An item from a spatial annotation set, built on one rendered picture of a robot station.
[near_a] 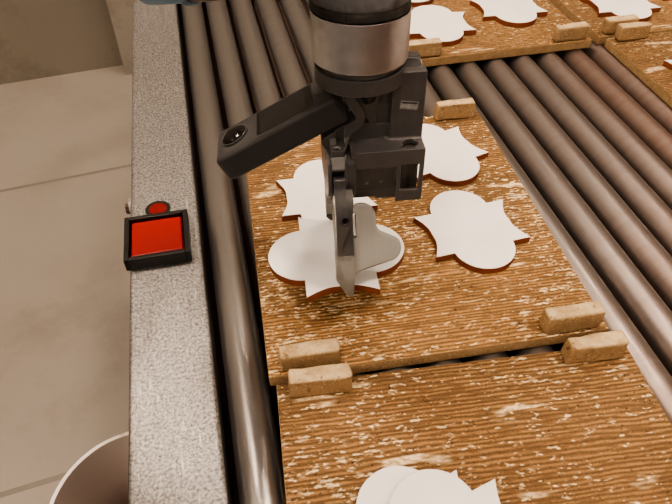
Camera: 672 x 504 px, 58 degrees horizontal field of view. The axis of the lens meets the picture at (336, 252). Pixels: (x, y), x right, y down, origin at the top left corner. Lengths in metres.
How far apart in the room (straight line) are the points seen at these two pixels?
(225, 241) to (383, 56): 0.36
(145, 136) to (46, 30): 2.18
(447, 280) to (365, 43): 0.32
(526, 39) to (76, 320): 1.45
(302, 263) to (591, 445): 0.31
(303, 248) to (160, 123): 0.43
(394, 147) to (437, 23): 0.68
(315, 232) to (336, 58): 0.22
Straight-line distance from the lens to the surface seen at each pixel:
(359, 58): 0.46
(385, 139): 0.52
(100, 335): 1.91
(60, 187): 2.47
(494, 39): 1.16
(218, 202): 0.80
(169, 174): 0.87
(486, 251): 0.71
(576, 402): 0.62
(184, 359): 0.65
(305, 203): 0.75
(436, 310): 0.65
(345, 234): 0.52
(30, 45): 3.14
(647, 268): 0.81
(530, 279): 0.70
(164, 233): 0.76
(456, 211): 0.75
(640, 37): 1.24
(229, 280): 0.70
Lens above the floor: 1.43
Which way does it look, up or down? 46 degrees down
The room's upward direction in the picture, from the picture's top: straight up
